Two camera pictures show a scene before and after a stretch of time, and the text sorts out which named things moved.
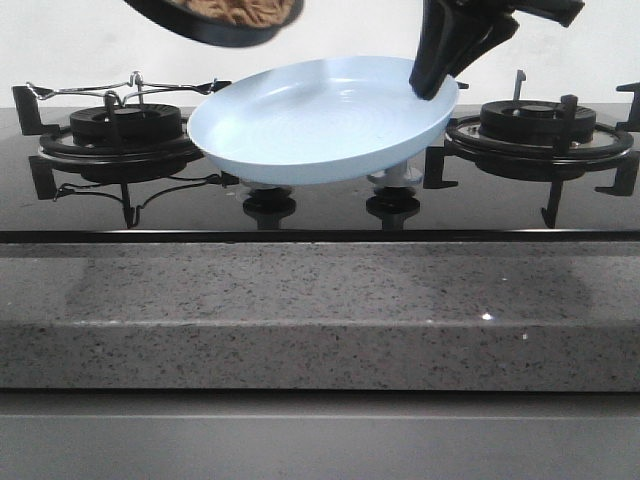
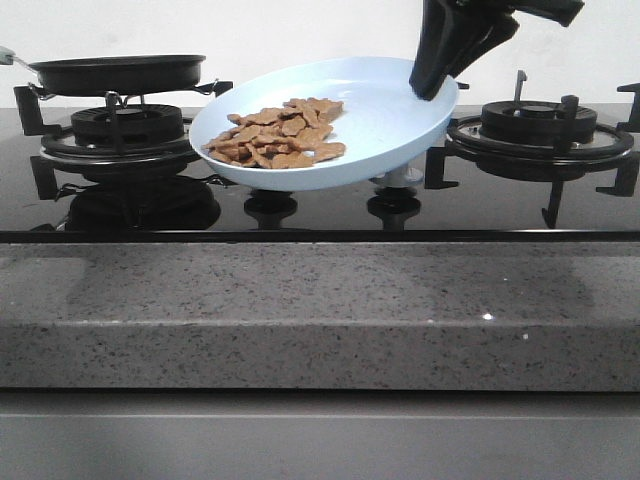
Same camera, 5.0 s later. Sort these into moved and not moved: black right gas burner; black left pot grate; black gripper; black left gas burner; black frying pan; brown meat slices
Moved: brown meat slices; black frying pan
Not moved: black left pot grate; black left gas burner; black right gas burner; black gripper
